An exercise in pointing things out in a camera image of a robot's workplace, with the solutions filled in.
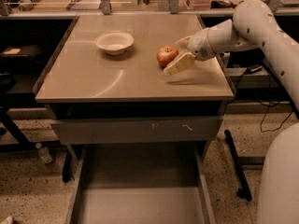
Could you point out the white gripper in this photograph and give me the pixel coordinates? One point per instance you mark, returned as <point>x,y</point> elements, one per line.
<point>200,46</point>

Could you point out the red apple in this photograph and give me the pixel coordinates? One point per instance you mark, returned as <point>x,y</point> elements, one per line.
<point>166,54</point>

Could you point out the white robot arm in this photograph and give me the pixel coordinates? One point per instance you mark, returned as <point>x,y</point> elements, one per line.
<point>253,25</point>

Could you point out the closed top drawer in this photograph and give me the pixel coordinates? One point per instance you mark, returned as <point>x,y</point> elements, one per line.
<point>136,130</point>

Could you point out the grey drawer cabinet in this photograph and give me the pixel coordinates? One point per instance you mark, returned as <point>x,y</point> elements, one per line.
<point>84,82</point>

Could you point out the open middle drawer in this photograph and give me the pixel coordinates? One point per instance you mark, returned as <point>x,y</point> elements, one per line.
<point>159,183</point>

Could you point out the black power adapter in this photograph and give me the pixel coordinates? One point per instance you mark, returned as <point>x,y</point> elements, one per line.
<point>253,69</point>

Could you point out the white paper bowl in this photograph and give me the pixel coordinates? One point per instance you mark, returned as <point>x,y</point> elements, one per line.
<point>115,42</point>

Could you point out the plastic water bottle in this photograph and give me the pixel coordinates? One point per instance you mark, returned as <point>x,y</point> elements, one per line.
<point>44,153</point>

